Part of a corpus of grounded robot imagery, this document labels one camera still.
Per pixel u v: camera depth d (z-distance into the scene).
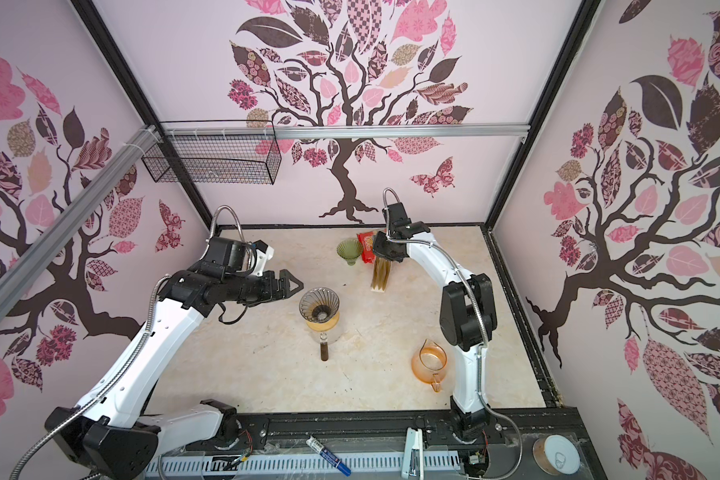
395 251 0.80
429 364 0.85
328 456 0.70
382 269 1.01
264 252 0.68
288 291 0.67
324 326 0.81
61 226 0.61
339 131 0.94
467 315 0.53
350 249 1.07
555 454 0.66
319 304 0.83
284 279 0.64
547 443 0.67
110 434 0.36
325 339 0.79
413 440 0.70
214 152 0.95
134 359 0.41
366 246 1.10
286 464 0.70
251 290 0.61
